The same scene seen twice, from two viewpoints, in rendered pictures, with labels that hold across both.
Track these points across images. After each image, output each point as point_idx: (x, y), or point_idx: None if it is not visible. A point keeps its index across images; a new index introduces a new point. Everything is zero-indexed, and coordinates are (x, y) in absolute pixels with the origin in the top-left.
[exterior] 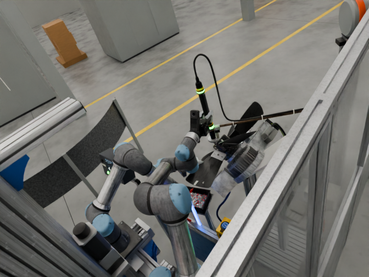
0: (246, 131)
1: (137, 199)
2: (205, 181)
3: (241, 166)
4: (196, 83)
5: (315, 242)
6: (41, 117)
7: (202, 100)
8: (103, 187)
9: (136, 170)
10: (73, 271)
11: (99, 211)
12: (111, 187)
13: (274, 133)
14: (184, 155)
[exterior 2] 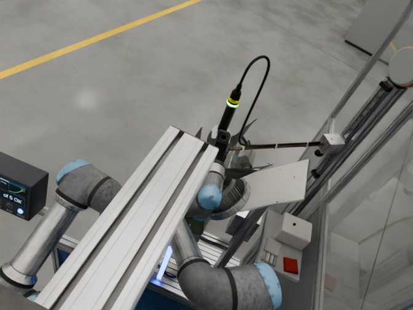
0: (228, 151)
1: (213, 297)
2: (192, 224)
3: (228, 200)
4: (236, 92)
5: None
6: (150, 181)
7: (229, 115)
8: (32, 243)
9: None
10: None
11: (21, 290)
12: (50, 243)
13: (253, 156)
14: (219, 202)
